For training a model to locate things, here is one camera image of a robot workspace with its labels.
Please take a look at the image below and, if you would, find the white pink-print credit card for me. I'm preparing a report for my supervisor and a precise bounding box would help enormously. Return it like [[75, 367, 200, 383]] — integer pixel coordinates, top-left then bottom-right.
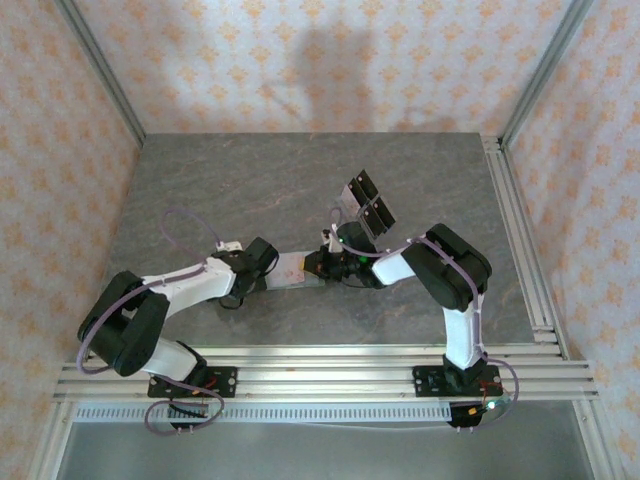
[[277, 251, 309, 284]]

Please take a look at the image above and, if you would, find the grey metal panel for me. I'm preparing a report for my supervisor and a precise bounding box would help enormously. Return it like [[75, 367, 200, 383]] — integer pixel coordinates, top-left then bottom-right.
[[57, 419, 599, 480]]

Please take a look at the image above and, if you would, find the black controller board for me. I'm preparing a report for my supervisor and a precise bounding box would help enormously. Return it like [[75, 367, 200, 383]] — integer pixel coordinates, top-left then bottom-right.
[[447, 399, 501, 430]]

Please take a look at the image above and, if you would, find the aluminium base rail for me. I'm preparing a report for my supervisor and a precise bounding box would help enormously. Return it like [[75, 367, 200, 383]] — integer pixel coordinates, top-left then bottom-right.
[[52, 344, 601, 402]]

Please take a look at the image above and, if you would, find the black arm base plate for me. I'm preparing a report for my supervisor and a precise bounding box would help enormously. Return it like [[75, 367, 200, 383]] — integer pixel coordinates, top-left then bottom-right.
[[148, 366, 238, 400], [413, 364, 501, 399]]

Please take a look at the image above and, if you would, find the white slotted cable duct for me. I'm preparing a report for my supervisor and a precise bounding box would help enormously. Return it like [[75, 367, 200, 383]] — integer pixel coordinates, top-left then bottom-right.
[[73, 403, 454, 422]]

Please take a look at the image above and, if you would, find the aluminium side rail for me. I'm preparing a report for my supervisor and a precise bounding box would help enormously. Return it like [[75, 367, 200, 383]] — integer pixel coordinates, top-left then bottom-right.
[[482, 134, 571, 359]]

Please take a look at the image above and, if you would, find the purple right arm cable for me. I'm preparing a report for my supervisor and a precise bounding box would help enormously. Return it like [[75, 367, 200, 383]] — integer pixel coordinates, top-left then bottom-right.
[[329, 207, 519, 431]]

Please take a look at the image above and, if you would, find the aluminium frame post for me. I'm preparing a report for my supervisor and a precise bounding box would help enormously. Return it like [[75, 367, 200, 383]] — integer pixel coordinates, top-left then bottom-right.
[[54, 0, 147, 147], [499, 0, 596, 146]]

